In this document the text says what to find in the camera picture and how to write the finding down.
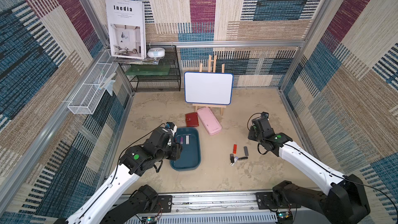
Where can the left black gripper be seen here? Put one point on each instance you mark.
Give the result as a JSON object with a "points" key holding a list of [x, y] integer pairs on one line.
{"points": [[175, 150]]}

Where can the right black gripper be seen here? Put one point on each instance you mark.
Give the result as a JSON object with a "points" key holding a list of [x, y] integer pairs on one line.
{"points": [[259, 124]]}

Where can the grey usb flash drive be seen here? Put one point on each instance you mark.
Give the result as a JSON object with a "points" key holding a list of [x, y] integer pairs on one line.
{"points": [[246, 151]]}

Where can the teal plastic storage box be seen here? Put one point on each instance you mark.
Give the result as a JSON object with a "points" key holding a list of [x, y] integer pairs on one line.
{"points": [[190, 157]]}

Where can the black usb flash drive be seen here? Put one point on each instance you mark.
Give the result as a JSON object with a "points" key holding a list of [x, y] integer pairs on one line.
{"points": [[232, 159]]}

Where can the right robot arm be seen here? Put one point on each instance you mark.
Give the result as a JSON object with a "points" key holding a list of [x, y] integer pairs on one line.
{"points": [[341, 199]]}

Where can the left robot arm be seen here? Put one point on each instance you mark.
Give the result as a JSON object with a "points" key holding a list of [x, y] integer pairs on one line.
{"points": [[135, 160]]}

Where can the red leather wallet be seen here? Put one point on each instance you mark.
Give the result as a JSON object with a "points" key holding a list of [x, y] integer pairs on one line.
{"points": [[192, 119]]}

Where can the pink pencil case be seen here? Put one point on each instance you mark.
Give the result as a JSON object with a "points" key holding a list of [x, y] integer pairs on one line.
{"points": [[209, 121]]}

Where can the green board on shelf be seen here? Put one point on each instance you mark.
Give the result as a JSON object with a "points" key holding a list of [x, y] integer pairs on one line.
{"points": [[148, 70]]}

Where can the white round device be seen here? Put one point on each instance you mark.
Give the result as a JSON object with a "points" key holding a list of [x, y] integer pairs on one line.
{"points": [[156, 52]]}

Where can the Inedia magazine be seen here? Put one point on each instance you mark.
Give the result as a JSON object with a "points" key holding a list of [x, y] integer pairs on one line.
{"points": [[126, 27]]}

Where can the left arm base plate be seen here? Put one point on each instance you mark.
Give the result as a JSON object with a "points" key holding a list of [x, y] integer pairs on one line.
{"points": [[161, 204]]}

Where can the white board blue frame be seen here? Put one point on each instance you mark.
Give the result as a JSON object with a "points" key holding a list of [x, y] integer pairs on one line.
{"points": [[208, 88]]}

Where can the black wire shelf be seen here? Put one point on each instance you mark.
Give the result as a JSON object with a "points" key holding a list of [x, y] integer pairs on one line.
{"points": [[170, 82]]}

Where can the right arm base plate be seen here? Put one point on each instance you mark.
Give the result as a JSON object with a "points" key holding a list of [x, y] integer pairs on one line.
{"points": [[264, 200]]}

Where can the aluminium front rail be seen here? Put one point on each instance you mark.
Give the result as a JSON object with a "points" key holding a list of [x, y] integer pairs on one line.
{"points": [[227, 207]]}

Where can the white wire basket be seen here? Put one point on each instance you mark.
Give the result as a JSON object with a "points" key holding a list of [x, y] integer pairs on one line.
{"points": [[99, 80]]}

